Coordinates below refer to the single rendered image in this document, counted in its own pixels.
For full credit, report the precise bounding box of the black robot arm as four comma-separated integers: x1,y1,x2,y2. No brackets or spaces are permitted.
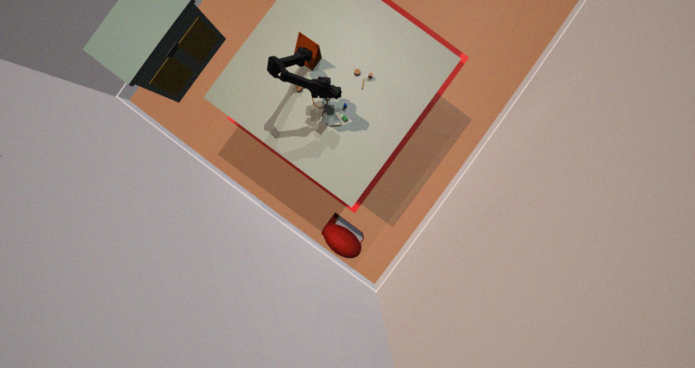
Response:
267,46,342,100

